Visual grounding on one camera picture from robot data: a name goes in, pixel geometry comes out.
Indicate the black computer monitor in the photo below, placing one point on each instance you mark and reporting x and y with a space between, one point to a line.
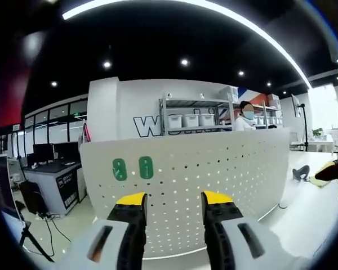
43 153
66 152

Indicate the white storage bin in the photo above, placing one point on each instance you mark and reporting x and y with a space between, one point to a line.
206 119
191 120
175 121

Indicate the potted plant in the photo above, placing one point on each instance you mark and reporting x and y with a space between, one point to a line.
318 132

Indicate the black monitor tripod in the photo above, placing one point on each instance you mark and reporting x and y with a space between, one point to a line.
35 242

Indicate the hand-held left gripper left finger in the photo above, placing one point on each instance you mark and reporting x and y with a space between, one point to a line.
107 247

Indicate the grey hanging bag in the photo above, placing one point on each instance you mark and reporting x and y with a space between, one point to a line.
86 133

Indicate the pale yellow pad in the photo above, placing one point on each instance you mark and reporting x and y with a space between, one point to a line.
321 182

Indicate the white perforated mounting plate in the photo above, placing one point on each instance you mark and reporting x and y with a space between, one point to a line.
214 168

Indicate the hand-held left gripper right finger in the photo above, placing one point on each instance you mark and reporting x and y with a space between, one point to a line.
242 247

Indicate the white storage boxes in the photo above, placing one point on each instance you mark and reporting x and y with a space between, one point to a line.
228 93

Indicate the long ceiling strip light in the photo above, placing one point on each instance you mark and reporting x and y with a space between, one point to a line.
214 14

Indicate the black computer tower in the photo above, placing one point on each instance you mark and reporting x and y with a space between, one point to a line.
33 198

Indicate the black light stand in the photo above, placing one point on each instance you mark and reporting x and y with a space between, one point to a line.
305 126

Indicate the small monitor on tripod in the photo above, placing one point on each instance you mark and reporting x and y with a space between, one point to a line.
0 182

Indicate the round ceiling spotlights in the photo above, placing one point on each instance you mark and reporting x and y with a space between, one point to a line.
184 62

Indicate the black curved plastic part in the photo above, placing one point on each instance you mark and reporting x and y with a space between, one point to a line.
301 171

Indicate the grey metal shelf rack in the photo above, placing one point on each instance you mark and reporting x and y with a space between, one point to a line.
194 102
267 112

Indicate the green hook assembly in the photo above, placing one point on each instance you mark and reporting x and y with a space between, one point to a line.
146 168
119 168

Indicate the black topped workbench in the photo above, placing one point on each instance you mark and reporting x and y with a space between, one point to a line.
53 182

